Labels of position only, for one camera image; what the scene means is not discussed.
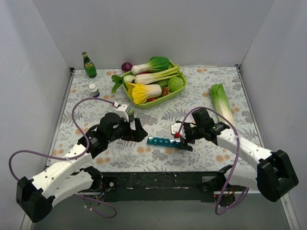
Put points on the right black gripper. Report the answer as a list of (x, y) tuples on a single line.
[(188, 135)]

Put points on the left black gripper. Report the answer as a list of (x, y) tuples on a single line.
[(132, 130)]

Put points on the teal weekly pill organizer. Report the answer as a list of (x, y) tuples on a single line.
[(165, 142)]

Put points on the green pill bottle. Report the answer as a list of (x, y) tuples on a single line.
[(130, 113)]

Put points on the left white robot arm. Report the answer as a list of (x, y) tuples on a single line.
[(38, 195)]

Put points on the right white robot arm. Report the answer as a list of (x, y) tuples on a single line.
[(271, 173)]

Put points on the green plastic basket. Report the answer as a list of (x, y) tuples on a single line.
[(157, 100)]

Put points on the yellow cabbage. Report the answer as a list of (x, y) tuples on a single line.
[(140, 93)]

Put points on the brown mushroom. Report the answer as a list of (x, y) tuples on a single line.
[(165, 91)]

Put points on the napa cabbage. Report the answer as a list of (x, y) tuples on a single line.
[(221, 103)]

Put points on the celery stalk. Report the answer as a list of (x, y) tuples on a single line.
[(145, 78)]

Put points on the white pill bottle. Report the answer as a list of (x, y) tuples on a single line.
[(93, 90)]

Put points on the floral table mat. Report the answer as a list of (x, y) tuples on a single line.
[(83, 111)]

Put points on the round green cabbage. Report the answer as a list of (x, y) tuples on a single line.
[(175, 83)]

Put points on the purple onion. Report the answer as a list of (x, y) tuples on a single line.
[(126, 66)]

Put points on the bok choy top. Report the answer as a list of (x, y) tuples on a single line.
[(155, 64)]

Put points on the green glass bottle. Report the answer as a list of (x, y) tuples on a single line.
[(89, 66)]

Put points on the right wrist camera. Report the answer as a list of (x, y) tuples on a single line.
[(177, 130)]

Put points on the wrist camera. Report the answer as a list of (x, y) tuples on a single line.
[(121, 110), (177, 130)]

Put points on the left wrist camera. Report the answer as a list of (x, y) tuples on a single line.
[(121, 110)]

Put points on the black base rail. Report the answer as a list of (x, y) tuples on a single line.
[(136, 186)]

